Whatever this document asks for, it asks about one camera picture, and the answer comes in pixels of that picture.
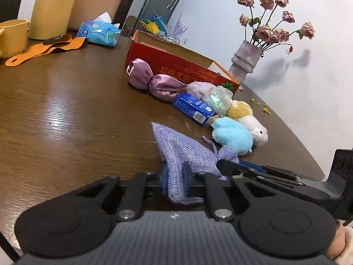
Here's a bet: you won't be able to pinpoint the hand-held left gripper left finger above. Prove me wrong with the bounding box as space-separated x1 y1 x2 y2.
72 163 169 223

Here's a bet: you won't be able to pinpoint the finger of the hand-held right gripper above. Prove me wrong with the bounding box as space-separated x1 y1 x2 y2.
239 160 304 183
216 159 301 187

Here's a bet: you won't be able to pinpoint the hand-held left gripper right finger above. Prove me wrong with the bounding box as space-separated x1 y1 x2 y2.
183 161 276 222

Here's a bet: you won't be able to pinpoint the lilac linen drawstring pouch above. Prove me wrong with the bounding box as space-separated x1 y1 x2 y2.
152 122 240 205

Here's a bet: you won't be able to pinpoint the blue plush ball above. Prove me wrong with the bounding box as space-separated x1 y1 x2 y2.
211 117 253 153

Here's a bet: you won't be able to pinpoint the iridescent plastic bag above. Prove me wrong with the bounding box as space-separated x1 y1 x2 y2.
202 85 233 116

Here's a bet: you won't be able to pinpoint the lilac plush cloth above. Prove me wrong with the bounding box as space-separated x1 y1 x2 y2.
182 81 218 98

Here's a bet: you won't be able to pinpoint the purple satin candy-shaped pillow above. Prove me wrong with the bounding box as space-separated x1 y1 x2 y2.
126 59 186 103

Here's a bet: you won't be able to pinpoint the red cardboard box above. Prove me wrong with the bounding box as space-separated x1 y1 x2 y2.
125 29 240 93

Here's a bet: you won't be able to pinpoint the person's right hand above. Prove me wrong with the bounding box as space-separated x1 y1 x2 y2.
328 219 348 258

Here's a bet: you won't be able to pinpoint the yellow and white plush toy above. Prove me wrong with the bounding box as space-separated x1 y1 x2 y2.
226 100 269 148

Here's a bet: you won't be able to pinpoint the scattered yellow petals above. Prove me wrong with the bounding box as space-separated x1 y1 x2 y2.
250 97 272 115

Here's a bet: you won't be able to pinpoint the small blue tissue packet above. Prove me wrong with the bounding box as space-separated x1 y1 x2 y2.
172 92 216 127

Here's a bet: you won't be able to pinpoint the purple ribbed vase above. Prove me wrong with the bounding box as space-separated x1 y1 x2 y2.
228 40 264 83

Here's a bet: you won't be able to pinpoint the dried pink roses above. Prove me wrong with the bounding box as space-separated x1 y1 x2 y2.
237 0 315 57

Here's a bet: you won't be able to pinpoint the clear plastic item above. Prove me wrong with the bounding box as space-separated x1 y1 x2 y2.
158 32 180 45

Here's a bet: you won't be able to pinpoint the yellow and blue bag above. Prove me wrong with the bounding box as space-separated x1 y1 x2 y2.
139 17 167 35

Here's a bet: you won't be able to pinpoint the large blue tissue pack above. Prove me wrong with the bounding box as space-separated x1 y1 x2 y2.
76 12 122 47

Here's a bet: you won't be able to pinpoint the black felt strip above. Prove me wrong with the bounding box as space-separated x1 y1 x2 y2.
43 33 73 45

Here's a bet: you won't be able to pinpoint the pink suitcase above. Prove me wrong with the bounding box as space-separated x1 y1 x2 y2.
68 0 125 31

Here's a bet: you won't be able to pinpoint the tall yellow jug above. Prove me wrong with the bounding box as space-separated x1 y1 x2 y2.
28 0 81 40

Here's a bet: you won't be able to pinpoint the yellow mug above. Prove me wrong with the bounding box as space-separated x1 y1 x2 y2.
0 19 29 59

